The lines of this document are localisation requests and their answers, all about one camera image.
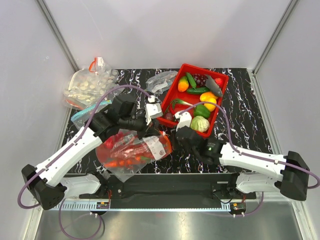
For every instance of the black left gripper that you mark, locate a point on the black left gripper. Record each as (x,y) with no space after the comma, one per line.
(147,131)

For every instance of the red toy bell pepper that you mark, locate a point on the red toy bell pepper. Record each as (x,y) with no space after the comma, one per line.
(111,141)

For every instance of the clear orange-zip bag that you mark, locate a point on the clear orange-zip bag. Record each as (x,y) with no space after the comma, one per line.
(122,173)

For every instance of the orange toy carrot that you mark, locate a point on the orange toy carrot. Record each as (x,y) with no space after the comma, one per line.
(127,162)

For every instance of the red toy lobster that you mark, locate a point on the red toy lobster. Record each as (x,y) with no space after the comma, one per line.
(153,147)

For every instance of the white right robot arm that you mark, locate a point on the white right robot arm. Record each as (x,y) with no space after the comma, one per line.
(286,174)

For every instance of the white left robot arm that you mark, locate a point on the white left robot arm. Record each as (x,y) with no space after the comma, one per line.
(47,181)

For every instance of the clear blue-zip bag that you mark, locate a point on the clear blue-zip bag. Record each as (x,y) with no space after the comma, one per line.
(79,119)

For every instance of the small clear bag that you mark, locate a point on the small clear bag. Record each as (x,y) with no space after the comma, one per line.
(161,82)

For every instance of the pale green toy cabbage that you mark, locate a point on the pale green toy cabbage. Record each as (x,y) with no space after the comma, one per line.
(200,124)

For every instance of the green toy bell pepper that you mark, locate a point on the green toy bell pepper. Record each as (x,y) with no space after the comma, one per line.
(201,110)

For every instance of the yellow toy lemon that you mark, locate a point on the yellow toy lemon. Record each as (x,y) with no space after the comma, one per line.
(210,104)

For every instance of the purple toy onion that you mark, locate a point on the purple toy onion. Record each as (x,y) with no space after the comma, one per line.
(169,116)

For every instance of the red toy chili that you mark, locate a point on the red toy chili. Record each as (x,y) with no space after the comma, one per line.
(172,111)

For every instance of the yellow toy mango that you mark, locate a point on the yellow toy mango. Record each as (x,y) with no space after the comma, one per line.
(205,97)

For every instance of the green toy scallion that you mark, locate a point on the green toy scallion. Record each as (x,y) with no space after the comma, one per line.
(179,101)

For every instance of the red plastic bin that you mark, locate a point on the red plastic bin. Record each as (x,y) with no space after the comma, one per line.
(173,92)

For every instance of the green toy cucumber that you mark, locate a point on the green toy cucumber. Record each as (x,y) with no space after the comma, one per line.
(197,91)

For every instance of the grey toy fish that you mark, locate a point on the grey toy fish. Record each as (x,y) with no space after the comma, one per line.
(213,86)

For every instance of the red toy apple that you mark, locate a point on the red toy apple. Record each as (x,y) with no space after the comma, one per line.
(220,82)

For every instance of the purple toy grapes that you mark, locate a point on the purple toy grapes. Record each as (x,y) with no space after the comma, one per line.
(200,79)

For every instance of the green toy pea pod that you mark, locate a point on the green toy pea pod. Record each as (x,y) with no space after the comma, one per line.
(191,80)

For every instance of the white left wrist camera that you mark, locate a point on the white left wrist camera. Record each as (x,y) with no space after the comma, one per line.
(153,109)

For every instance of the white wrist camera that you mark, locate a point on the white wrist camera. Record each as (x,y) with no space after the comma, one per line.
(184,119)
(153,109)

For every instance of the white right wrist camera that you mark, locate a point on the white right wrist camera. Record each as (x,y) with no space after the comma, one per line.
(184,119)

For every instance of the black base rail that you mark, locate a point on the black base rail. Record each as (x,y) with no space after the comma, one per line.
(171,191)

